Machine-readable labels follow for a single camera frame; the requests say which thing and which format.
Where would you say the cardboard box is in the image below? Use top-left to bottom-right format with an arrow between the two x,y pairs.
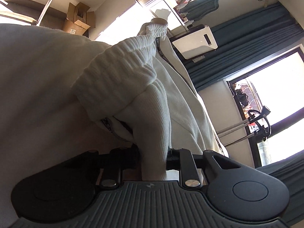
62,2 -> 96,35

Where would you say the right teal curtain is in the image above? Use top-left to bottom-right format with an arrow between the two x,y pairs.
257,151 -> 304,226

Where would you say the garment steamer stand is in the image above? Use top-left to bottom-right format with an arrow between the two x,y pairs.
216,105 -> 272,148

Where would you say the wavy vanity mirror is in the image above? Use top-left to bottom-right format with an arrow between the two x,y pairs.
174,0 -> 219,22

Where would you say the black framed window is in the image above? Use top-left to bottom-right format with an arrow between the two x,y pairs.
227,44 -> 303,167

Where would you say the left teal curtain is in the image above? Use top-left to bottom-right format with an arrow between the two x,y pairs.
182,2 -> 303,91

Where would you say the cream zip-up sweater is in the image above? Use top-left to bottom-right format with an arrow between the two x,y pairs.
1,19 -> 228,227

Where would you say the white back chair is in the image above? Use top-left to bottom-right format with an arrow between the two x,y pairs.
169,25 -> 218,59

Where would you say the teal curtain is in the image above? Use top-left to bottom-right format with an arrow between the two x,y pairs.
257,151 -> 304,226
182,2 -> 303,91

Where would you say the white dresser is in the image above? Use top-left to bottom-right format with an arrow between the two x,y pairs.
89,0 -> 187,45

